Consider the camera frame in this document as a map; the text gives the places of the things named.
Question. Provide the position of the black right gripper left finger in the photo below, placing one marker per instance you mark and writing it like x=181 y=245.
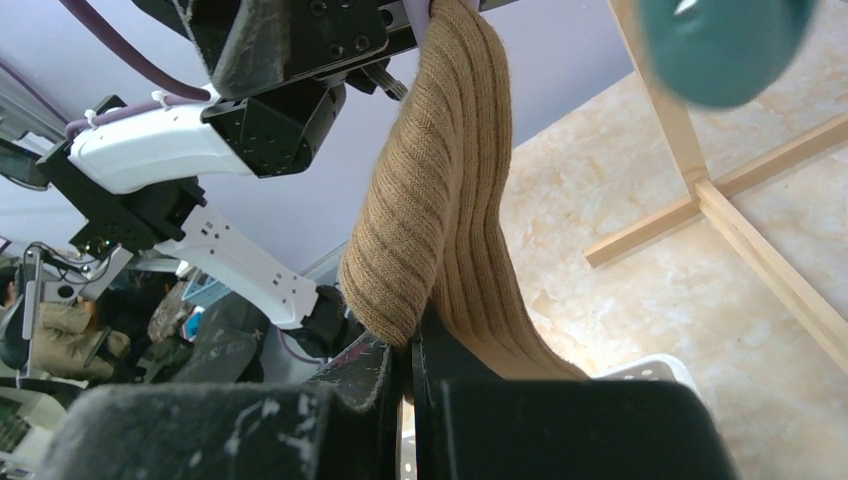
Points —
x=342 y=423

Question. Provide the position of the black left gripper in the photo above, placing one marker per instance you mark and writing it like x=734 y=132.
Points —
x=250 y=46

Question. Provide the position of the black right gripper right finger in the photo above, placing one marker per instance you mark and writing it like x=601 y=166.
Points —
x=472 y=424

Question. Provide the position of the tan brown sock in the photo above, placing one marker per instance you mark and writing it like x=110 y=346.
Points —
x=429 y=231

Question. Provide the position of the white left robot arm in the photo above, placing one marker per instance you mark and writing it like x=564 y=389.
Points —
x=133 y=171

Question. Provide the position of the white plastic basket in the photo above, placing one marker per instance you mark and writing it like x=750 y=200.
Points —
x=654 y=367

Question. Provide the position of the seated person in background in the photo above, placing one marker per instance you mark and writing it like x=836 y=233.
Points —
x=64 y=342

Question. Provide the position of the teal plastic clothespin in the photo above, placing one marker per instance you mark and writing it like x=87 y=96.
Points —
x=721 y=54

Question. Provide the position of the wooden rack frame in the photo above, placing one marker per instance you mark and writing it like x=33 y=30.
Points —
x=712 y=197

